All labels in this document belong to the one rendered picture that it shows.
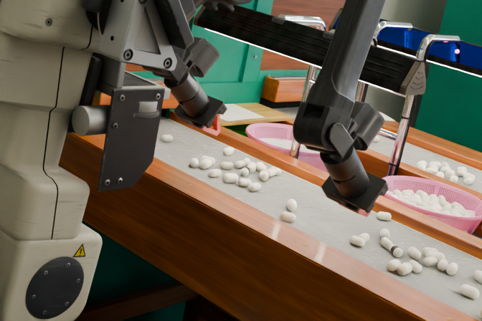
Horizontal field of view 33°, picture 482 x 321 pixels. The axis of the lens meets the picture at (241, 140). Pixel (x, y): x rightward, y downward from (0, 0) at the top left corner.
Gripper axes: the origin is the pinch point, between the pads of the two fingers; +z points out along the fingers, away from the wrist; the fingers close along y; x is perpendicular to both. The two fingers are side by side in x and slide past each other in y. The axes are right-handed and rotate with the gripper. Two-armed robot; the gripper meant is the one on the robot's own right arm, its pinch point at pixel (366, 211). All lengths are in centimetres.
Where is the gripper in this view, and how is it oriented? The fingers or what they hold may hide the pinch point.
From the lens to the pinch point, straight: 151.2
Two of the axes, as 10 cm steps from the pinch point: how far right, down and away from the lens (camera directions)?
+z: 3.7, 5.8, 7.3
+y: -7.1, -3.3, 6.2
